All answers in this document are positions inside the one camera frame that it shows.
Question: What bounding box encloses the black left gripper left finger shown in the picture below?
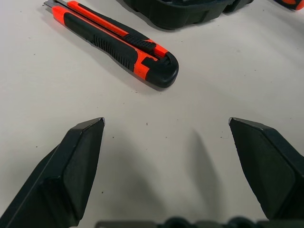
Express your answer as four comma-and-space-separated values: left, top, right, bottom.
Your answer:
0, 117, 106, 228

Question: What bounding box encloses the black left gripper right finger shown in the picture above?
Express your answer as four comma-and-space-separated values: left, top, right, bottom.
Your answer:
228, 116, 304, 220

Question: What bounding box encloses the orange black utility knife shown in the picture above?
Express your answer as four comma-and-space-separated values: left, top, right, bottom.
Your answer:
43, 0, 180, 89

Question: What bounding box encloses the black plastic tool case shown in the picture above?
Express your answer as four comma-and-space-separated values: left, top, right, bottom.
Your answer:
123, 0, 255, 30

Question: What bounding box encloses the orange black tool handle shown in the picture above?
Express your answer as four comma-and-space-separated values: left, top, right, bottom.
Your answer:
273, 0, 304, 12

